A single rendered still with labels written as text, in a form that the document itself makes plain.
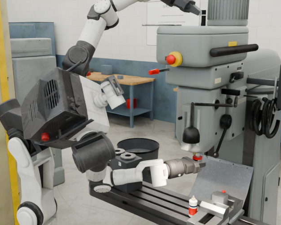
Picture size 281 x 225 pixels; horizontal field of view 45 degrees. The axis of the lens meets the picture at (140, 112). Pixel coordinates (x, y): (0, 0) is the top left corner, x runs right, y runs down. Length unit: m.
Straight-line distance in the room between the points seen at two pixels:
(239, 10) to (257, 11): 4.22
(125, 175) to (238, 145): 0.73
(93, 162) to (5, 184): 1.82
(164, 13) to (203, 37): 5.43
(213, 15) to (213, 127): 0.55
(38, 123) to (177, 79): 0.62
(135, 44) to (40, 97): 5.92
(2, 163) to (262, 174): 1.99
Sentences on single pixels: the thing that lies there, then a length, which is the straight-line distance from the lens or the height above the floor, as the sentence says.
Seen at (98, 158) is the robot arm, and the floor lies 1.40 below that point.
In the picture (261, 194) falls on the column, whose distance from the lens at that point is 2.12.
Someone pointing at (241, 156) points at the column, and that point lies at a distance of 2.02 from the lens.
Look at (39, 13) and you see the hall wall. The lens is 9.58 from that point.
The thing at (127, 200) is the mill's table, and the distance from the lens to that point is 1.93.
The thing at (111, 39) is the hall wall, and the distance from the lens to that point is 7.66.
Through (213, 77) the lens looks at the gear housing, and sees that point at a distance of 1.44.
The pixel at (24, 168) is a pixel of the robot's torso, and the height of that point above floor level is 1.26.
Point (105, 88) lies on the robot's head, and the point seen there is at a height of 1.64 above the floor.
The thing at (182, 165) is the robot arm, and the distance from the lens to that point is 1.61.
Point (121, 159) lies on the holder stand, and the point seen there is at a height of 1.16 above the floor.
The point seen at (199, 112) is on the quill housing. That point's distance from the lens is 1.52.
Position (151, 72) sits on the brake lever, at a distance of 1.42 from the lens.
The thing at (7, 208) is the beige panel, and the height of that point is 0.41.
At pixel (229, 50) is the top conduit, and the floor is 1.79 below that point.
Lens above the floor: 1.88
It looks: 14 degrees down
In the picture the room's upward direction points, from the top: straight up
